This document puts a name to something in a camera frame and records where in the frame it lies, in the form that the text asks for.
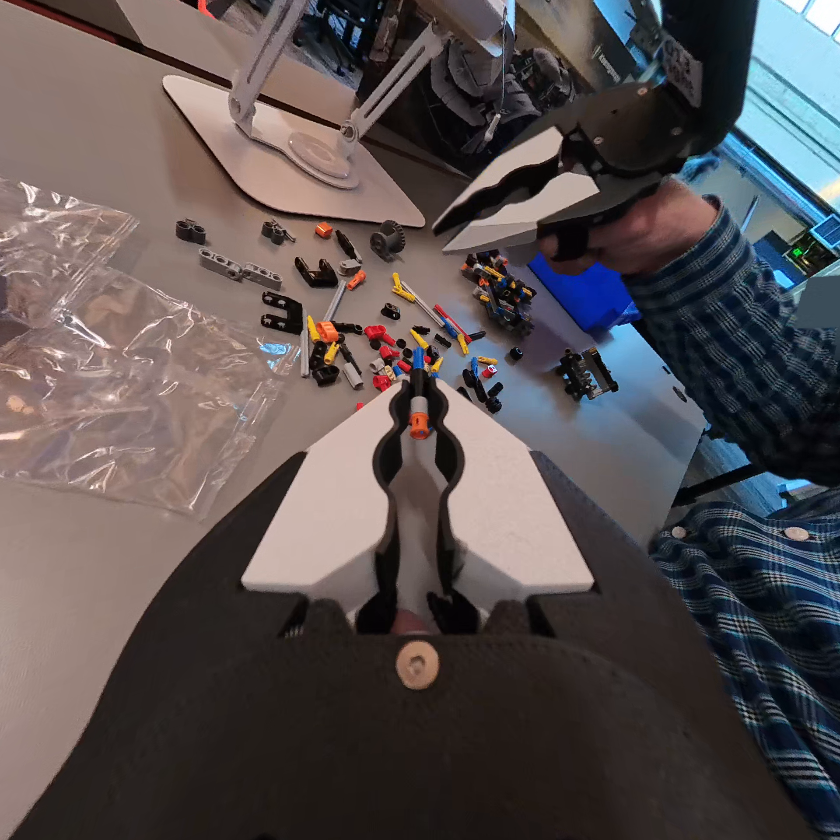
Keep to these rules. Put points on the dark double pin connector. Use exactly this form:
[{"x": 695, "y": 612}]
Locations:
[
  {"x": 190, "y": 230},
  {"x": 272, "y": 231}
]

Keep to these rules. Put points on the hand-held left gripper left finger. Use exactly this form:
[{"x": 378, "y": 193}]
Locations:
[{"x": 315, "y": 525}]

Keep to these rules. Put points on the dark lego set box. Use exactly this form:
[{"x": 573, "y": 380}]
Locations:
[{"x": 459, "y": 79}]

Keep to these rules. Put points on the black lego axle assembly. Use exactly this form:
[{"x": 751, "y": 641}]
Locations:
[{"x": 420, "y": 426}]

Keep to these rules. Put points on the person's plaid shirt torso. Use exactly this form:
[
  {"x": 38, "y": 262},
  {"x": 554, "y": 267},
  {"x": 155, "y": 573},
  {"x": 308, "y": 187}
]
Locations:
[{"x": 774, "y": 623}]

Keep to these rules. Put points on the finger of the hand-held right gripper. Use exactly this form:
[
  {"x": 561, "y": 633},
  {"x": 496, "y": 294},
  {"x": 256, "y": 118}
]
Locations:
[
  {"x": 512, "y": 167},
  {"x": 525, "y": 226}
]

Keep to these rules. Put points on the person's right forearm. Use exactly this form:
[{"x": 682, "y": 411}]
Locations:
[{"x": 741, "y": 341}]

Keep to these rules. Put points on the pile of small lego pieces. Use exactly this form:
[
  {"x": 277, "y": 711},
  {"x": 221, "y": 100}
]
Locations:
[{"x": 374, "y": 333}]

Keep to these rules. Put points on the blue plastic bin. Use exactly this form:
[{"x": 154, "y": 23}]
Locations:
[{"x": 584, "y": 295}]

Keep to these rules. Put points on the large clear plastic bag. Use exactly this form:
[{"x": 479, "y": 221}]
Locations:
[{"x": 131, "y": 394}]

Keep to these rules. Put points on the dark grey lego gear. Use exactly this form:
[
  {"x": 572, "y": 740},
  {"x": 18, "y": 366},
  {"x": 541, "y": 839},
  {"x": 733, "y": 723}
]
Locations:
[{"x": 388, "y": 241}]

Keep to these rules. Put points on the colourful lego sub-assembly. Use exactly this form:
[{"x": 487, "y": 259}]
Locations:
[{"x": 502, "y": 295}]

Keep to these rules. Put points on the black lego fork connector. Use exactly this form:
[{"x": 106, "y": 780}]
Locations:
[
  {"x": 295, "y": 318},
  {"x": 303, "y": 269}
]

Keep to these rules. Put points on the black lego frame sub-assembly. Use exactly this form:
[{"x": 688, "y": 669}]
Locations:
[{"x": 581, "y": 377}]

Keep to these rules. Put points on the white book stand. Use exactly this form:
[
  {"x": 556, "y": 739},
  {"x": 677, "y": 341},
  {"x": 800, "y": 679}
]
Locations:
[{"x": 295, "y": 177}]

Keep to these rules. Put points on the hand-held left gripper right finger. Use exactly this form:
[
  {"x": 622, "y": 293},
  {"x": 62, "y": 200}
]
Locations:
[{"x": 518, "y": 525}]

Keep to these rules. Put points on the person's right hand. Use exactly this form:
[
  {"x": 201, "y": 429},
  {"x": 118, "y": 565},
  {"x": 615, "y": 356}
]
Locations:
[{"x": 656, "y": 229}]

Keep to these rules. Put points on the grey lego beam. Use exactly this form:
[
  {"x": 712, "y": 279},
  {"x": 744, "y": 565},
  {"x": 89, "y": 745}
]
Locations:
[
  {"x": 262, "y": 275},
  {"x": 220, "y": 262}
]

